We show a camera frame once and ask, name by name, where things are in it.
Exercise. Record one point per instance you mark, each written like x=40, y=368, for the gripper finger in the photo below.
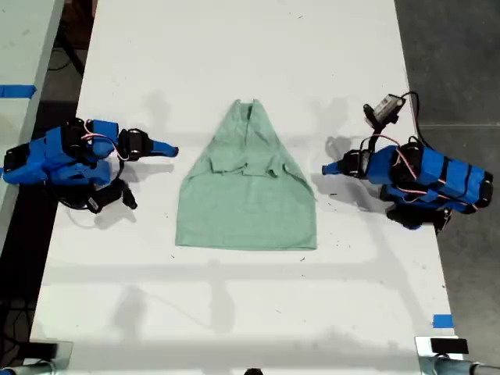
x=160, y=143
x=162, y=152
x=336, y=171
x=336, y=165

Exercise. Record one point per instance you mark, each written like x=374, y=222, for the pale green T-shirt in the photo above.
x=246, y=211

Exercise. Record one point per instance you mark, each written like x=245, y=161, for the blue and black arm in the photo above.
x=449, y=176
x=39, y=156

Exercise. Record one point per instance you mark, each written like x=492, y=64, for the long blue tape strip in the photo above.
x=17, y=90

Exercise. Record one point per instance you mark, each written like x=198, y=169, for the white side table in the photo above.
x=19, y=58

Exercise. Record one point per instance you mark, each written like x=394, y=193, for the small blue tape piece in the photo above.
x=443, y=321

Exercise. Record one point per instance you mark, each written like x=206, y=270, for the small black box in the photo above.
x=449, y=346

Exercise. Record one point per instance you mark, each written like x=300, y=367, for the grey metal tube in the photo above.
x=27, y=369
x=461, y=367

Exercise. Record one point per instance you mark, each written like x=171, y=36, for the black camera box with label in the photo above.
x=103, y=199

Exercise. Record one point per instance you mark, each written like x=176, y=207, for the grey camera box on stalk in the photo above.
x=386, y=105

